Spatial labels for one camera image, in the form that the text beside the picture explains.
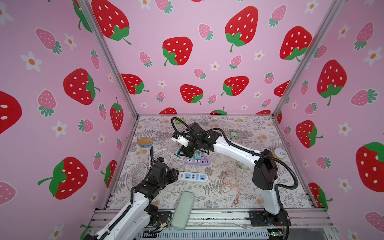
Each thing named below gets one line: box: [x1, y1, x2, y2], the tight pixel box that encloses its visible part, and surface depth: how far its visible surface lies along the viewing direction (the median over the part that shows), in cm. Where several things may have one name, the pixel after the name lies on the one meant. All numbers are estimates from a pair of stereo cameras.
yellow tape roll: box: [272, 147, 287, 161], surface depth 95 cm
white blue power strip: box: [178, 171, 209, 182], surface depth 88 cm
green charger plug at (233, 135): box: [231, 131, 237, 140], surface depth 109 cm
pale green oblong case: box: [171, 191, 195, 231], surface depth 75 cm
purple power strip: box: [184, 156, 211, 166], surface depth 95 cm
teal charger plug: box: [194, 151, 202, 162], surface depth 92 cm
